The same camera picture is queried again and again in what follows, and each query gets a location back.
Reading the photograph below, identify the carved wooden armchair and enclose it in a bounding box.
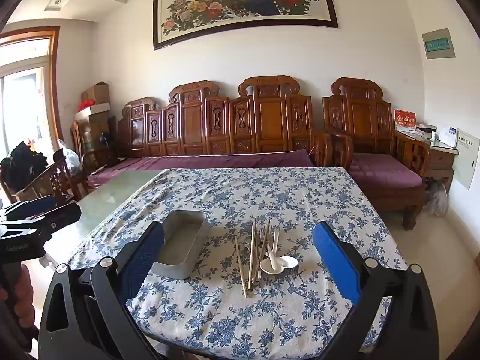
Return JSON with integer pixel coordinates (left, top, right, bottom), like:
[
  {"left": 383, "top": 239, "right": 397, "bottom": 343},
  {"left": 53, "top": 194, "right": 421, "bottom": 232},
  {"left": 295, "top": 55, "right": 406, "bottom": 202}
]
[{"left": 322, "top": 77, "right": 432, "bottom": 231}]

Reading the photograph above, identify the black bag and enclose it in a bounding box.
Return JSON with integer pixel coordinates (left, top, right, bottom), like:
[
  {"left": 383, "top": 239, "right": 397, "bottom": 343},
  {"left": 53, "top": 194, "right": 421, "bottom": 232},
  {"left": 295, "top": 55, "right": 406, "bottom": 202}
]
[{"left": 0, "top": 140, "right": 49, "bottom": 192}]

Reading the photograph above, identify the person's left hand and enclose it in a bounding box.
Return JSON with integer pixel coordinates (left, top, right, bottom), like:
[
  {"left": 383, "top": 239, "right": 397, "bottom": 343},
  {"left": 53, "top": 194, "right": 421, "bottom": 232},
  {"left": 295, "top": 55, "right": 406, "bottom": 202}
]
[{"left": 0, "top": 263, "right": 36, "bottom": 329}]

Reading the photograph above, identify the white tabletop device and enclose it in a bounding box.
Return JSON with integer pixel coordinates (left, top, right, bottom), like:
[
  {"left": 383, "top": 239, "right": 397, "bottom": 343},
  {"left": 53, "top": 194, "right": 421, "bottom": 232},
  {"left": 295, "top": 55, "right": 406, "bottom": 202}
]
[{"left": 438, "top": 124, "right": 459, "bottom": 147}]

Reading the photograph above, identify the large brown cardboard box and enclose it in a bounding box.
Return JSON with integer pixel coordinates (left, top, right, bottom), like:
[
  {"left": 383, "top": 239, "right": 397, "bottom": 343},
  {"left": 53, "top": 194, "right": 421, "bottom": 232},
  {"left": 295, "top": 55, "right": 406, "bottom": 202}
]
[{"left": 77, "top": 112, "right": 113, "bottom": 151}]

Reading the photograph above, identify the grey wall panel green label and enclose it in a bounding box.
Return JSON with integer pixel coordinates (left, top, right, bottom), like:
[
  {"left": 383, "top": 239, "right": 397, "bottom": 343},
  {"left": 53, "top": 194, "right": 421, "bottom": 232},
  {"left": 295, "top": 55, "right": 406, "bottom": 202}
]
[{"left": 422, "top": 27, "right": 456, "bottom": 60}]

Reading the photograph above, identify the tissue box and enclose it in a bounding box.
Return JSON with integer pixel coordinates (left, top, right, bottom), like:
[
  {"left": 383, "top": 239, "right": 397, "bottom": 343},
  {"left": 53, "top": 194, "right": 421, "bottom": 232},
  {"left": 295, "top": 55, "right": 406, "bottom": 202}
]
[{"left": 415, "top": 123, "right": 437, "bottom": 139}]

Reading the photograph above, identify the wooden side table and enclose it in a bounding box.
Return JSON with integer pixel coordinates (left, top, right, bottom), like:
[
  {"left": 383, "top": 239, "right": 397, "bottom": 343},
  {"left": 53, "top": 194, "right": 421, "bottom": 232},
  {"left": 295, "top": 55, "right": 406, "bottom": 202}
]
[{"left": 397, "top": 129, "right": 459, "bottom": 196}]

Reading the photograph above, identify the framed peacock flower painting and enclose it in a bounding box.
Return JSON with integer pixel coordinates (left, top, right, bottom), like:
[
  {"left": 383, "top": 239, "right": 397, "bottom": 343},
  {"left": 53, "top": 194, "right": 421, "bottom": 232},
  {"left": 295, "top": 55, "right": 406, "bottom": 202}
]
[{"left": 153, "top": 0, "right": 339, "bottom": 51}]

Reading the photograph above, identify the square purple seat cushion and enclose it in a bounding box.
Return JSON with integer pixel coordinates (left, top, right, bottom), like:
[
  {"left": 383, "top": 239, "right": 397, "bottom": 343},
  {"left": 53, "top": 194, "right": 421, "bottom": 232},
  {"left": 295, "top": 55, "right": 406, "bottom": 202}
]
[{"left": 349, "top": 153, "right": 424, "bottom": 188}]

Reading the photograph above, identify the grey fluffy bundle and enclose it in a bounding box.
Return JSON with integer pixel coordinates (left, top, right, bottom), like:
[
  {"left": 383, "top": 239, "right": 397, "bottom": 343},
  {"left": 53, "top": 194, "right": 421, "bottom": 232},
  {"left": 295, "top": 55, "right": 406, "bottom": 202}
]
[{"left": 425, "top": 180, "right": 449, "bottom": 218}]

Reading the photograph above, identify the metal spoon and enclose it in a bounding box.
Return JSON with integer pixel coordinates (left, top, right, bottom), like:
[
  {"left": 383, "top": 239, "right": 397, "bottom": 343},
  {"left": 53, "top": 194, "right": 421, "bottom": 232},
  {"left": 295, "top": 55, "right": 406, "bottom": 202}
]
[{"left": 244, "top": 234, "right": 263, "bottom": 288}]

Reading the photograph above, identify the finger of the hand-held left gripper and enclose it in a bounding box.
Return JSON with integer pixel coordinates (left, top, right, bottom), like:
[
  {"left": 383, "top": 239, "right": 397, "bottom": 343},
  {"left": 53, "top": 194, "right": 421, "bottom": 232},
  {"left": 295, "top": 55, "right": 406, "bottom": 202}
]
[
  {"left": 0, "top": 195, "right": 61, "bottom": 223},
  {"left": 15, "top": 203, "right": 82, "bottom": 234}
]

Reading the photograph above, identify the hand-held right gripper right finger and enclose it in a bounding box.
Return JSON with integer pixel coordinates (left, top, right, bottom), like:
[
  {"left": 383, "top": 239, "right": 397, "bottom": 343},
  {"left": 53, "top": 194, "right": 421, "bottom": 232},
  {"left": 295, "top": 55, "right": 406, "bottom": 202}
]
[{"left": 312, "top": 221, "right": 439, "bottom": 360}]

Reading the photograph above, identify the blue floral tablecloth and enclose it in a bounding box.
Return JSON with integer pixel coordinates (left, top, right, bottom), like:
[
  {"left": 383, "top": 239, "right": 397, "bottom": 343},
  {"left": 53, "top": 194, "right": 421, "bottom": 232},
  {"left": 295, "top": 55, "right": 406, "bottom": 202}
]
[{"left": 67, "top": 167, "right": 409, "bottom": 360}]

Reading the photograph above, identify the white wall cabinet panel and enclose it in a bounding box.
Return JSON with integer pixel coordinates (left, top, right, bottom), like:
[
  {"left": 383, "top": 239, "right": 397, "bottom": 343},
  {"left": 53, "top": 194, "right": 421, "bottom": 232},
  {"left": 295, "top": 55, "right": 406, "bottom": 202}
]
[{"left": 453, "top": 128, "right": 480, "bottom": 191}]

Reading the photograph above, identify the red desk calendar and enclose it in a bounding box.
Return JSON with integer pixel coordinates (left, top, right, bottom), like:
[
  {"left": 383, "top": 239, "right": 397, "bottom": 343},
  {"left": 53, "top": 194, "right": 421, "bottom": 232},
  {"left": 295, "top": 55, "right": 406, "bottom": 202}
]
[{"left": 394, "top": 109, "right": 418, "bottom": 133}]

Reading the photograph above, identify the long purple seat cushion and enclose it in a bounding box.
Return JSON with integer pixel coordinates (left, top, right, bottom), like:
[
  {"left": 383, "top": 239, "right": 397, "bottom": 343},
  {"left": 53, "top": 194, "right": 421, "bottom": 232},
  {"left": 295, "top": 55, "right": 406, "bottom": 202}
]
[{"left": 87, "top": 149, "right": 316, "bottom": 188}]

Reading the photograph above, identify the small brown cardboard box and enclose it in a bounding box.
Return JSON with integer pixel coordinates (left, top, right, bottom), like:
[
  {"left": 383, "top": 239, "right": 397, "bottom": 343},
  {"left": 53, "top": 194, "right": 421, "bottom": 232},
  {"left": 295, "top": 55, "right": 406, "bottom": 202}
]
[{"left": 80, "top": 81, "right": 110, "bottom": 106}]

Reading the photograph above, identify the clear plastic bag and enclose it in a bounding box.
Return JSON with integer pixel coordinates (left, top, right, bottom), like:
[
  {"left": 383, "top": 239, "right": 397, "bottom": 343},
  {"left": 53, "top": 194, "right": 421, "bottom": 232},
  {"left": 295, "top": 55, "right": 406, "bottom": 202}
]
[{"left": 56, "top": 139, "right": 82, "bottom": 175}]

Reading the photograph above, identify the carved wooden sofa bench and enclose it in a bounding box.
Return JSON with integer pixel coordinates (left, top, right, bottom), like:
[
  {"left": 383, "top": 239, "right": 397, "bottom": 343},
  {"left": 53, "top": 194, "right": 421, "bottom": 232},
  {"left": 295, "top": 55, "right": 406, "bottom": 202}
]
[{"left": 114, "top": 76, "right": 334, "bottom": 169}]

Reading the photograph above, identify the metal fork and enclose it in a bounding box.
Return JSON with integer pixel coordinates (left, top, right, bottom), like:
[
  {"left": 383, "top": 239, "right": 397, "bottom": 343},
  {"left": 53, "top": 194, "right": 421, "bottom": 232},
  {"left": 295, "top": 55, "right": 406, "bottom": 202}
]
[{"left": 259, "top": 217, "right": 272, "bottom": 267}]

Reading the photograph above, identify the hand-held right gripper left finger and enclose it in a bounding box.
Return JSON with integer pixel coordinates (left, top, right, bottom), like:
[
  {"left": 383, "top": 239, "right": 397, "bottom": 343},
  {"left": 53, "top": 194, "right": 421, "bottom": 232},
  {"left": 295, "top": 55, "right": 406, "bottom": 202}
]
[{"left": 38, "top": 220, "right": 166, "bottom": 360}]

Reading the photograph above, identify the wooden door frame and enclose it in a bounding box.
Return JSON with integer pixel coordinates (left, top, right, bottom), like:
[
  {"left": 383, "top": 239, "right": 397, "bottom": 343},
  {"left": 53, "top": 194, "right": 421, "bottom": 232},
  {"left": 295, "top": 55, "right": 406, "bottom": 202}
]
[{"left": 0, "top": 26, "right": 64, "bottom": 158}]

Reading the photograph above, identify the flat white box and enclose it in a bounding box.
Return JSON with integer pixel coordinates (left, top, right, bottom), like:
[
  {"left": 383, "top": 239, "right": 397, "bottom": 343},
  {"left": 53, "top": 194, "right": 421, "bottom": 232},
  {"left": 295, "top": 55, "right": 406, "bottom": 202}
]
[{"left": 74, "top": 102, "right": 111, "bottom": 121}]

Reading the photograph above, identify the grey metal tray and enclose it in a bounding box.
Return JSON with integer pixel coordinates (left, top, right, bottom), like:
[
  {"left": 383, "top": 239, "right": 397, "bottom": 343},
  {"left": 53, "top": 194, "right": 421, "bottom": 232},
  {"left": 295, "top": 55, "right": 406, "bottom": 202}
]
[{"left": 150, "top": 210, "right": 210, "bottom": 280}]

